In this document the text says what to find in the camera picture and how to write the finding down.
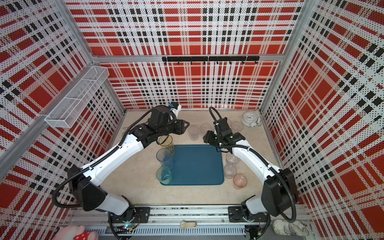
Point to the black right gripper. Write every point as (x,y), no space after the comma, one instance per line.
(209,136)

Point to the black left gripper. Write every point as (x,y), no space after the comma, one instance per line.
(179,124)

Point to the amber tall glass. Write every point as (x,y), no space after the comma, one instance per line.
(167,142)

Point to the clear glass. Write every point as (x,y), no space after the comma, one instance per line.
(237,127)
(232,159)
(204,128)
(230,171)

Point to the blue grey frosted cup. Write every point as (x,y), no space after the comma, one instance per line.
(165,157)

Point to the teal plastic tray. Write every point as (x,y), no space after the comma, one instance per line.
(197,165)

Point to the pink tinted glass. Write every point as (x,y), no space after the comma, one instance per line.
(240,181)

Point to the mint green frosted cup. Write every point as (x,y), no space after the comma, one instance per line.
(164,175)

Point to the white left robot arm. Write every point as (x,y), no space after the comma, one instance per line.
(85,183)

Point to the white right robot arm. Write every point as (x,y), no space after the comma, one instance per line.
(279,195)

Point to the white alarm clock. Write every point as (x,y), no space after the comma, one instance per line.
(251,120)

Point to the beige small figure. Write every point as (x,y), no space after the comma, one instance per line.
(184,224)

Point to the crumpled white cloth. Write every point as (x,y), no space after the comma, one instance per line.
(284,228)

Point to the pink plush toy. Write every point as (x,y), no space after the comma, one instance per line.
(75,233)

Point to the black hook rail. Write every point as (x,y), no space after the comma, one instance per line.
(212,59)

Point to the white wire mesh basket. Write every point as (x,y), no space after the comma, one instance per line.
(69,109)

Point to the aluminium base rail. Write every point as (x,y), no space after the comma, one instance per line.
(165,220)

